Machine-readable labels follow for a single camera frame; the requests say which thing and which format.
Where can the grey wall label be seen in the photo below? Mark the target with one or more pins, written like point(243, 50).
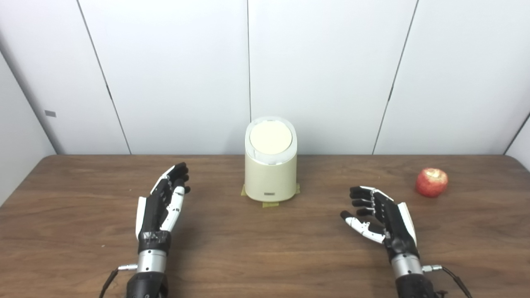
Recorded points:
point(50, 113)

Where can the cream-colored bin body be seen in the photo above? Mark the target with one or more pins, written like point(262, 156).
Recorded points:
point(270, 178)

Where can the red apple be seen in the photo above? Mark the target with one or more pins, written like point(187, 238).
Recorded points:
point(431, 183)

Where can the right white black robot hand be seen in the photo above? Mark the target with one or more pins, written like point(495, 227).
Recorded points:
point(393, 223)

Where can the cream round bin lid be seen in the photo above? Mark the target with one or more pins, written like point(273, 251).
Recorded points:
point(271, 137)

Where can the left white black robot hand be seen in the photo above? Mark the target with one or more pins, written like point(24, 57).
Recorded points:
point(154, 211)

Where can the yellow masking tape piece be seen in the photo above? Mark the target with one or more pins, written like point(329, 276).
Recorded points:
point(244, 191)
point(270, 204)

